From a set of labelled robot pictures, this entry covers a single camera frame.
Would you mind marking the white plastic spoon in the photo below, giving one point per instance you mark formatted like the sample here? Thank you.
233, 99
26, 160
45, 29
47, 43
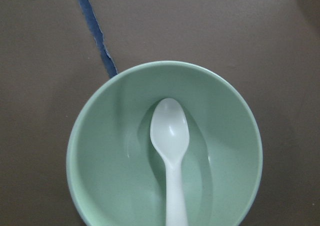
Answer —
169, 134

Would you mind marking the small green bowl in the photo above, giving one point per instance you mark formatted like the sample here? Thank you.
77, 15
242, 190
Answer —
115, 175

